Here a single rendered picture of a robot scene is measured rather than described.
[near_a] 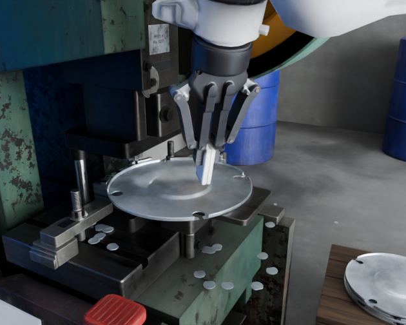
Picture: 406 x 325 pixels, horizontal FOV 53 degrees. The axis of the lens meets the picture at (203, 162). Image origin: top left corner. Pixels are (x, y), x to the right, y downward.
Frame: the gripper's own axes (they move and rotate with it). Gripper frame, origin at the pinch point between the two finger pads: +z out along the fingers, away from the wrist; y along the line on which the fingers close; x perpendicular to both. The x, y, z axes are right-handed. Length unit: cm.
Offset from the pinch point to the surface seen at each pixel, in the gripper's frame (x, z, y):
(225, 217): -1.7, 12.0, 4.5
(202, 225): 5.7, 22.0, 4.0
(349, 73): 221, 117, 238
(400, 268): 2, 56, 71
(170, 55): 25.9, -5.5, 1.7
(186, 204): 4.2, 13.5, -0.5
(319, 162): 141, 145, 163
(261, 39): 38.6, -2.1, 28.7
